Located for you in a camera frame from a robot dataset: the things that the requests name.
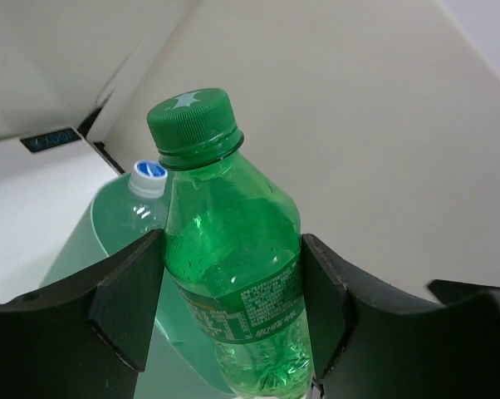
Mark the green plastic soda bottle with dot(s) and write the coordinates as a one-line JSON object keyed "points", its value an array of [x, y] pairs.
{"points": [[232, 245]]}

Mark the tall clear plastic bottle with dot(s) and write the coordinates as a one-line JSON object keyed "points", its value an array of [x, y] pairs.
{"points": [[147, 183]]}

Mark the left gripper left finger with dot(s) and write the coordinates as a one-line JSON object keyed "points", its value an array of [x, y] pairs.
{"points": [[87, 335]]}

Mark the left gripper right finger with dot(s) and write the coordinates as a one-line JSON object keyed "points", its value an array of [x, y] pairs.
{"points": [[372, 340]]}

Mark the green plastic bin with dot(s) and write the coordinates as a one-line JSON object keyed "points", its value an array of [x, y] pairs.
{"points": [[180, 363]]}

